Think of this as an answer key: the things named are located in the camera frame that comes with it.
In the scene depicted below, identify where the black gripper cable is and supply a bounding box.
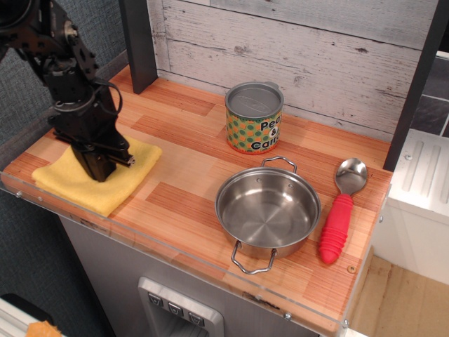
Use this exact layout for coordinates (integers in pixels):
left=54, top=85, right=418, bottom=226
left=91, top=77, right=123, bottom=117

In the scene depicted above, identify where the peas and carrots toy can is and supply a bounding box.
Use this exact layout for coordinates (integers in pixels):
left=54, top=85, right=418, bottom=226
left=225, top=81, right=284, bottom=154

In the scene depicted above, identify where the grey toy fridge cabinet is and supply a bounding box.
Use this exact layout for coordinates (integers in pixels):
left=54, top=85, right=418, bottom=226
left=61, top=218, right=316, bottom=336

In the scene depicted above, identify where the silver dispenser panel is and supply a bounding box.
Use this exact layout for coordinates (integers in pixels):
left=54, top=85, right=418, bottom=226
left=138, top=277, right=225, bottom=336

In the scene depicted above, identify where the dark grey post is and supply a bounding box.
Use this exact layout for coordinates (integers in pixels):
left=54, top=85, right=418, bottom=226
left=383, top=0, right=448, bottom=172
left=119, top=0, right=158, bottom=94

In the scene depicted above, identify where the small steel pot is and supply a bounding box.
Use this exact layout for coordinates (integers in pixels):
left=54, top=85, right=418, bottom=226
left=215, top=157, right=321, bottom=275

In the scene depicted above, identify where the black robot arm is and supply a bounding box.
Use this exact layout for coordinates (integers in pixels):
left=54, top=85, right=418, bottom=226
left=1, top=1, right=135, bottom=182

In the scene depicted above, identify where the yellow cloth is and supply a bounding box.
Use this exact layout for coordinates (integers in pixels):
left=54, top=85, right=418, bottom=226
left=32, top=138, right=162, bottom=217

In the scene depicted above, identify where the orange object bottom left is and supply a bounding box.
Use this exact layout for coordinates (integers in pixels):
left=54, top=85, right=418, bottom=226
left=25, top=321, right=62, bottom=337

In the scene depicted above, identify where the dark grey left post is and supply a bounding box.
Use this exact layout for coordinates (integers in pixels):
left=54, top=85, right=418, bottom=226
left=119, top=0, right=158, bottom=94

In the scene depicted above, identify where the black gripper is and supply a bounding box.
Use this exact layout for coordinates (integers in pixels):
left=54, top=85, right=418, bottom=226
left=48, top=82, right=135, bottom=183

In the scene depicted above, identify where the spoon with red handle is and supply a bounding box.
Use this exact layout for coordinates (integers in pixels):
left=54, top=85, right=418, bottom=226
left=319, top=158, right=368, bottom=264

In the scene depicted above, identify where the dark grey right post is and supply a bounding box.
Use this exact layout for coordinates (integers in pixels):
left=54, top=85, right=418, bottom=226
left=383, top=0, right=448, bottom=172

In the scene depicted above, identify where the white toy sink unit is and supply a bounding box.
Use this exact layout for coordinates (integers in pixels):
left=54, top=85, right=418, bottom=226
left=370, top=51, right=449, bottom=285

